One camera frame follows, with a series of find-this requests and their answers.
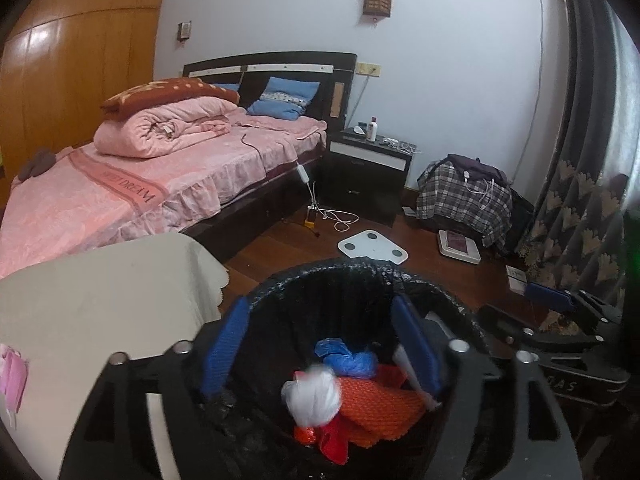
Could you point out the black white nightstand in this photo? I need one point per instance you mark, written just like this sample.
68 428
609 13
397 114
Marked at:
365 177

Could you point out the orange foam net sleeve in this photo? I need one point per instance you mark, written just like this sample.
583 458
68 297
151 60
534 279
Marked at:
371 412

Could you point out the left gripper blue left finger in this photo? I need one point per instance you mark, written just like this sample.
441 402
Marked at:
112 438

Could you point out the white red floor scale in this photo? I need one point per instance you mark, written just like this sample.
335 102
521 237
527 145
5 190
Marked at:
458 247

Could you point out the dark slippers on bed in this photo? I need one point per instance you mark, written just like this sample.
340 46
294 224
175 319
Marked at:
42 161

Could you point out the white lotion bottle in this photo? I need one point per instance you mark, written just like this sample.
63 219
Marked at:
372 130

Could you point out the black lined trash bin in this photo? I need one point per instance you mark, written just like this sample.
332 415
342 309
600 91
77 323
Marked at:
289 314

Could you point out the wall socket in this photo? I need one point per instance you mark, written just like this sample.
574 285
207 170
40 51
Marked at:
368 69

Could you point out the bed with pink sheet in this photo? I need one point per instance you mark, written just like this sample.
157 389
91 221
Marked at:
88 200

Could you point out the red cloth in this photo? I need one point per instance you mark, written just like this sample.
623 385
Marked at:
390 376

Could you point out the pink face mask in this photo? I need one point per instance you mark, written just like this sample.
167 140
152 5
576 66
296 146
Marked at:
14 374

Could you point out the red plastic bag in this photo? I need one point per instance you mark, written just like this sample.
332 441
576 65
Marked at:
333 440

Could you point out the white plastic bag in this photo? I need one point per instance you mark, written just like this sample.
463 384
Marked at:
313 397

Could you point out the white blue medicine box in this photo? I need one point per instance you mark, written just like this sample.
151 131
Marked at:
400 358

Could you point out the patterned curtain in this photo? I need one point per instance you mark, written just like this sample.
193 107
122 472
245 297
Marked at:
577 240

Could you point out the dark headboard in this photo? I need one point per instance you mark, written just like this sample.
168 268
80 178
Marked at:
332 71

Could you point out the plaid cloth covered chair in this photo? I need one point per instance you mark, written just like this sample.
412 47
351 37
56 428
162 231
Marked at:
464 190

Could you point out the blue plastic bag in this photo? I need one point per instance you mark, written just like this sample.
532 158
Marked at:
334 353

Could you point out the blue pillow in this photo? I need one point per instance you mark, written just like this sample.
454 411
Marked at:
285 99

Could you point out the folded red blanket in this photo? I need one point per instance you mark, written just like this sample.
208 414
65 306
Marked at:
160 92

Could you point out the brown wall lamp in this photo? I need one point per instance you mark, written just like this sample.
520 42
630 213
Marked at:
377 8

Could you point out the folded pink quilt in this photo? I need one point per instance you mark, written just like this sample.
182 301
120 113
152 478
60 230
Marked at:
165 129

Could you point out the beige table cover cloth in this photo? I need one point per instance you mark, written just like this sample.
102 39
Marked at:
65 317

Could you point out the small wall lamp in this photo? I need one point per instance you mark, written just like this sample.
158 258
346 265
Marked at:
184 31

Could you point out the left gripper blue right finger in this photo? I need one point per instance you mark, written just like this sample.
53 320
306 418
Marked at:
498 418

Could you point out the white bathroom scale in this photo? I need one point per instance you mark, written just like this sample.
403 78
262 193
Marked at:
373 245

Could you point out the wooden wardrobe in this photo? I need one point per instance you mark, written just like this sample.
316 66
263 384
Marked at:
62 59

